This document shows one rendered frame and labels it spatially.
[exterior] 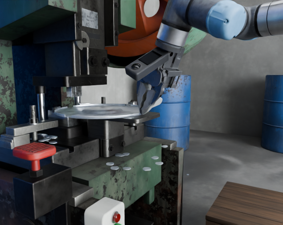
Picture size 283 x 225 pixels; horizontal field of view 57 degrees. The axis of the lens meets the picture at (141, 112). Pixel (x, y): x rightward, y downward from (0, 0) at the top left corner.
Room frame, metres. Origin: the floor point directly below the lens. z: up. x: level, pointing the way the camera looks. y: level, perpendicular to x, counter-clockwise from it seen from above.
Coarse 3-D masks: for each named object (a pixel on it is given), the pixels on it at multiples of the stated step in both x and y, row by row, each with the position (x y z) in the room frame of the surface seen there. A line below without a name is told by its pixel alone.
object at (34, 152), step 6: (30, 144) 0.50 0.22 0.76; (36, 144) 0.50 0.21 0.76; (42, 144) 0.50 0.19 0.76; (12, 150) 0.47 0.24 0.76; (18, 150) 0.46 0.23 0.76; (24, 150) 0.46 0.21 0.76; (30, 150) 0.45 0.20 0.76; (36, 150) 0.45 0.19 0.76; (42, 150) 0.46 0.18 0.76; (48, 150) 0.47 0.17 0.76; (54, 150) 0.48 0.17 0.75; (18, 156) 0.46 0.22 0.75; (24, 156) 0.45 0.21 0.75; (30, 156) 0.44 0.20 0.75; (36, 156) 0.44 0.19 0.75; (42, 156) 0.45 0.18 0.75; (48, 156) 0.47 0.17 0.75; (36, 162) 0.47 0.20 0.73; (36, 168) 0.47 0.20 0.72
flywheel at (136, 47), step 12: (144, 0) 1.18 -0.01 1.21; (156, 12) 1.13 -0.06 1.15; (144, 24) 1.16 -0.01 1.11; (156, 24) 1.13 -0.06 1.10; (120, 36) 1.22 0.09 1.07; (132, 36) 1.19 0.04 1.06; (144, 36) 1.16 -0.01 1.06; (156, 36) 1.09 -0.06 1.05; (108, 48) 1.22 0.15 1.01; (120, 48) 1.18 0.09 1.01; (132, 48) 1.15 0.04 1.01; (144, 48) 1.12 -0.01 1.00
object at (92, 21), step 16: (80, 0) 0.80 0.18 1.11; (96, 0) 0.87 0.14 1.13; (96, 16) 0.86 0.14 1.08; (96, 32) 0.86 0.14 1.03; (48, 48) 0.83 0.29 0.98; (64, 48) 0.79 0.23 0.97; (80, 48) 0.78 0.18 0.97; (96, 48) 0.81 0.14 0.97; (48, 64) 0.83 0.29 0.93; (64, 64) 0.79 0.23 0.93; (80, 64) 0.79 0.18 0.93; (96, 64) 0.79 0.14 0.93
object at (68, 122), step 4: (48, 112) 0.84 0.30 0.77; (52, 112) 0.83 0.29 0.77; (48, 116) 0.84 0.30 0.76; (52, 116) 0.83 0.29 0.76; (56, 116) 0.82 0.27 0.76; (60, 120) 0.81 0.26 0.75; (64, 120) 0.80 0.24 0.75; (68, 120) 0.79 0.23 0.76; (72, 120) 0.81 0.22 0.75; (76, 120) 0.82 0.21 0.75; (80, 120) 0.84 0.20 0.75; (84, 120) 0.85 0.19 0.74; (60, 124) 0.81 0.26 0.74; (64, 124) 0.80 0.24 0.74; (68, 124) 0.79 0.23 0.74; (72, 124) 0.81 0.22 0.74; (76, 124) 0.82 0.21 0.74
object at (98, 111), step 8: (88, 104) 0.94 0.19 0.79; (96, 104) 0.95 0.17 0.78; (104, 104) 0.96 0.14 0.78; (112, 104) 0.96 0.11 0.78; (120, 104) 0.95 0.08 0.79; (56, 112) 0.73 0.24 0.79; (64, 112) 0.77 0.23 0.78; (72, 112) 0.77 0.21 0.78; (80, 112) 0.77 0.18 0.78; (88, 112) 0.76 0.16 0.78; (96, 112) 0.75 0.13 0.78; (104, 112) 0.76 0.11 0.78; (112, 112) 0.76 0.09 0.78; (120, 112) 0.77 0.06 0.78; (128, 112) 0.77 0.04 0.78; (136, 112) 0.77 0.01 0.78
